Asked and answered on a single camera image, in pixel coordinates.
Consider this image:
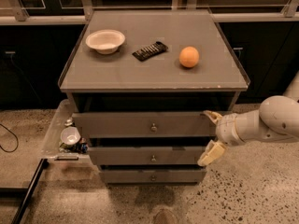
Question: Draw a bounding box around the grey drawer cabinet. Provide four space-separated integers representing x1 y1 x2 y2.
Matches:
57 9 251 185

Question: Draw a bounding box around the orange fruit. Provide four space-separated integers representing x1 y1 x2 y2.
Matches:
178 47 199 68

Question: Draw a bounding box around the black remote control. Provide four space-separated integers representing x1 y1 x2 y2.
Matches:
132 41 168 62

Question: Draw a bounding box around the black floor rail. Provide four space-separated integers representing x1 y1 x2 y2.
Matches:
11 159 49 224

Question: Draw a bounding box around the grey drawer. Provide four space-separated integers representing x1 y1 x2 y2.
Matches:
88 147 205 165
73 112 215 138
99 165 206 184

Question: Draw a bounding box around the metal railing frame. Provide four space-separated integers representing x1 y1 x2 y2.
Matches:
0 0 299 25

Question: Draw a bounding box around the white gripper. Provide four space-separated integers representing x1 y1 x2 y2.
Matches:
197 110 245 167

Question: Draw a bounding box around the small white bowl in bin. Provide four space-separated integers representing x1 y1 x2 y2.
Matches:
61 127 81 146

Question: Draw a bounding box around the grey top drawer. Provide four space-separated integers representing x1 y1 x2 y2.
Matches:
73 112 215 138

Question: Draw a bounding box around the white paper bowl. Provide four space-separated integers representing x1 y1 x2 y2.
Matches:
85 30 125 55

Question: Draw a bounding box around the black cable on floor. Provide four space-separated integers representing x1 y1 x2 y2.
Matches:
0 123 20 154

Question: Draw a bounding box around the grey middle drawer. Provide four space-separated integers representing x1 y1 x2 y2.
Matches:
88 147 205 165

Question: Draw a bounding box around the clear plastic storage bin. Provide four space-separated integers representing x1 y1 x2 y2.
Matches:
41 99 89 162

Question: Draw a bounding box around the grey bottom drawer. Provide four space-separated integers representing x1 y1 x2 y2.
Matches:
99 165 206 184

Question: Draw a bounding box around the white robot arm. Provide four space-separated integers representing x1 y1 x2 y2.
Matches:
197 95 299 167

